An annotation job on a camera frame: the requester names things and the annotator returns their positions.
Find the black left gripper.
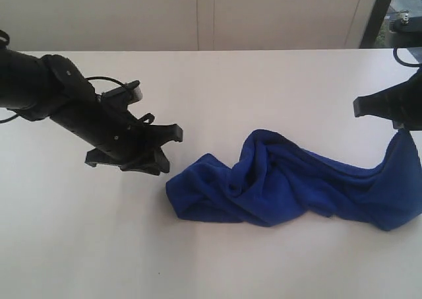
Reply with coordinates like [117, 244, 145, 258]
[19, 55, 183, 176]

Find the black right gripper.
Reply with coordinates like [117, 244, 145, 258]
[353, 71, 421, 130]

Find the blue terry towel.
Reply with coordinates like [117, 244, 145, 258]
[166, 129, 421, 231]

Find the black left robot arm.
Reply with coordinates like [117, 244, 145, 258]
[1, 48, 183, 176]

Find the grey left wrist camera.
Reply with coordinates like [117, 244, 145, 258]
[100, 81, 143, 107]

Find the black window frame post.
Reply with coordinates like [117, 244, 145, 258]
[359, 0, 391, 49]

